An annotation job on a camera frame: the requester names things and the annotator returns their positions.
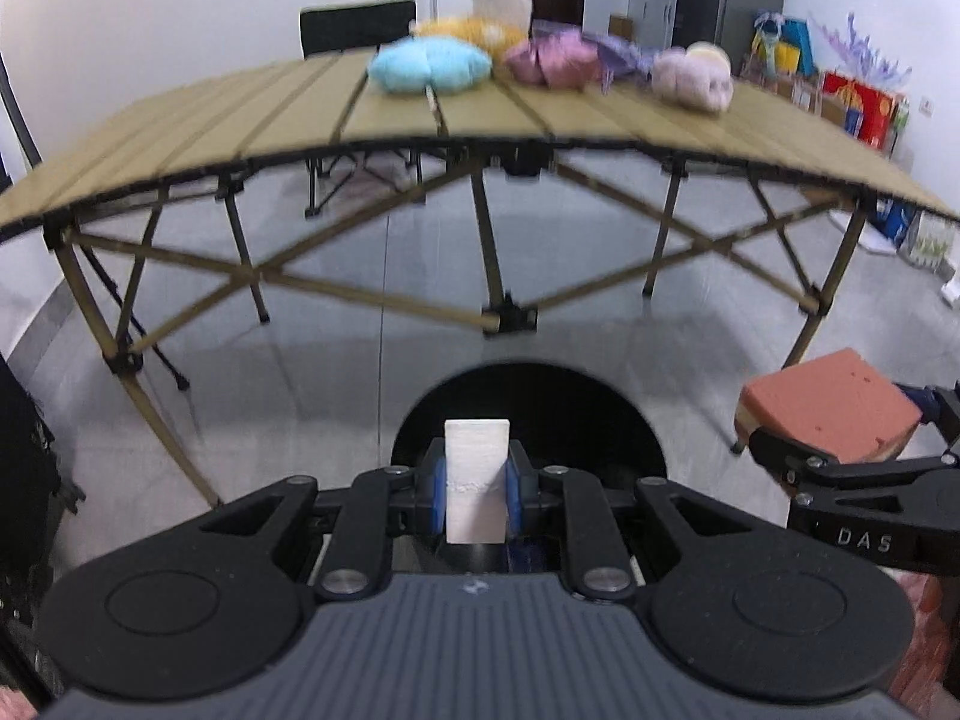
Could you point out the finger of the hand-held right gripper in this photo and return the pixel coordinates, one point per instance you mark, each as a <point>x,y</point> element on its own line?
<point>937,409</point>
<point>817,469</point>

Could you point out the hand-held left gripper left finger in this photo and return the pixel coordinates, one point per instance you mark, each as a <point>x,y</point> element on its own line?
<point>431,484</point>

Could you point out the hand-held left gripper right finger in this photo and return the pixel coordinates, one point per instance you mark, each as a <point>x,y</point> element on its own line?
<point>517,484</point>

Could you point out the white foam block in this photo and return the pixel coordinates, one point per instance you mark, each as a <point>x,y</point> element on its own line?
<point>476,465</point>

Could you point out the pink layered sponge block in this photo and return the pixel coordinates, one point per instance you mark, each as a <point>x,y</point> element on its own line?
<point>825,397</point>

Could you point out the black round bin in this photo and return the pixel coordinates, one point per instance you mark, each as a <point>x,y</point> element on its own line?
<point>540,405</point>

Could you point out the light blue plush toy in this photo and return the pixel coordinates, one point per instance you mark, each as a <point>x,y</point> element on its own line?
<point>427,67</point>

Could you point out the pink satin cloth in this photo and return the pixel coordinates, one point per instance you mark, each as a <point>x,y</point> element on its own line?
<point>555,60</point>

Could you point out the purple pink cloth toy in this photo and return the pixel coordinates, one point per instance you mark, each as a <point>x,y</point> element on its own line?
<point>621,52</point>

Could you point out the blue printed bag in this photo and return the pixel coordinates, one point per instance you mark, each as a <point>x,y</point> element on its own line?
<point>896,219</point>

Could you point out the black tripod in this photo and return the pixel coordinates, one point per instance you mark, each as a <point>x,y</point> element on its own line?
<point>180,382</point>

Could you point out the red gift box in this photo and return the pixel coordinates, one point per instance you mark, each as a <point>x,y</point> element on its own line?
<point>862,109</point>

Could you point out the large cardboard box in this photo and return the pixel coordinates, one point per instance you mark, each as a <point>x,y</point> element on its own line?
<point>806,97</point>

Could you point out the purple flower decoration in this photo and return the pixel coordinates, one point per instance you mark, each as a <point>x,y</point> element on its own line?
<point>862,52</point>

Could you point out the blue gift bag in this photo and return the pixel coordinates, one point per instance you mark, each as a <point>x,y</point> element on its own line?
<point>784,49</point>

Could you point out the black suitcase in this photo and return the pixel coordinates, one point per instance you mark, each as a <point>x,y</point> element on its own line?
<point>30,465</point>

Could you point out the tan folding slat table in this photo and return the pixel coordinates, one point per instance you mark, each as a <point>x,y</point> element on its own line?
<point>225,127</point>

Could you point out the grey refrigerator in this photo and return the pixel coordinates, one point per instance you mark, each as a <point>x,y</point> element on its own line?
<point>750,0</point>

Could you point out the black folding chair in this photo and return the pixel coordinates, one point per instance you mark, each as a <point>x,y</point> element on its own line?
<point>352,26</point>

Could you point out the brown cardboard box pile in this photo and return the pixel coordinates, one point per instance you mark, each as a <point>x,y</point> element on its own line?
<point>619,26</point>

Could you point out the white lower cabinet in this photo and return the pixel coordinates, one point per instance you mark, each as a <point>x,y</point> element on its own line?
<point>652,15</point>

